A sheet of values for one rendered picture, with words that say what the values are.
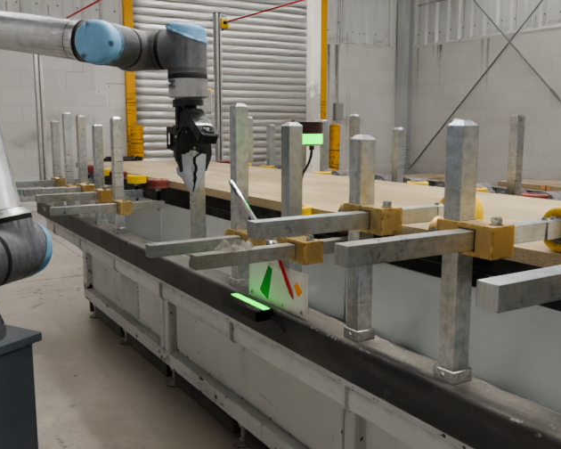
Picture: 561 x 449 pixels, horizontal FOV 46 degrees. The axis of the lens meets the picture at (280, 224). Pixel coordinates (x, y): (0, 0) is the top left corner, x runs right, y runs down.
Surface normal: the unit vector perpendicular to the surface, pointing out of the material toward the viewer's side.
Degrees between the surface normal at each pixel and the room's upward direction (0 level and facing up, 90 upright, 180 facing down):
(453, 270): 90
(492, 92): 90
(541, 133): 90
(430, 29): 90
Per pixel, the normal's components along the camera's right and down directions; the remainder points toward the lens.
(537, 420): 0.00, -0.99
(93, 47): -0.25, 0.16
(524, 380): -0.85, 0.08
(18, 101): 0.52, 0.13
